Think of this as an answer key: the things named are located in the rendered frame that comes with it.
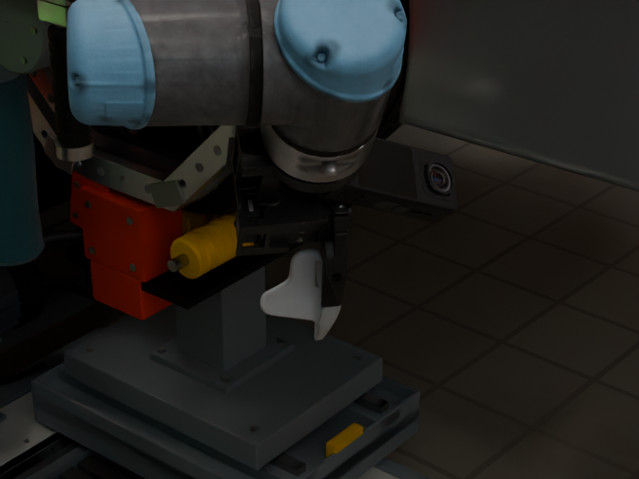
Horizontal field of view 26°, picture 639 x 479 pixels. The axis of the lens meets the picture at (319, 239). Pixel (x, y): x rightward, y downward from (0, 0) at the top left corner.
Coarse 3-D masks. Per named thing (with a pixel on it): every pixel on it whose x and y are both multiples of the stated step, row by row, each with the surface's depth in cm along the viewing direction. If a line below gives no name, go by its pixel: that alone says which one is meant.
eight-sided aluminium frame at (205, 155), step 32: (0, 64) 190; (32, 96) 189; (32, 128) 191; (224, 128) 167; (96, 160) 185; (128, 160) 187; (160, 160) 183; (192, 160) 172; (224, 160) 169; (128, 192) 183; (160, 192) 178; (192, 192) 175
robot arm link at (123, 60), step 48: (96, 0) 79; (144, 0) 79; (192, 0) 80; (240, 0) 80; (96, 48) 77; (144, 48) 77; (192, 48) 78; (240, 48) 78; (96, 96) 78; (144, 96) 78; (192, 96) 78; (240, 96) 79
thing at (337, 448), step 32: (32, 384) 219; (64, 384) 222; (384, 384) 220; (64, 416) 216; (96, 416) 210; (128, 416) 213; (352, 416) 212; (384, 416) 210; (416, 416) 218; (96, 448) 214; (128, 448) 208; (160, 448) 203; (192, 448) 206; (320, 448) 206; (352, 448) 204; (384, 448) 212
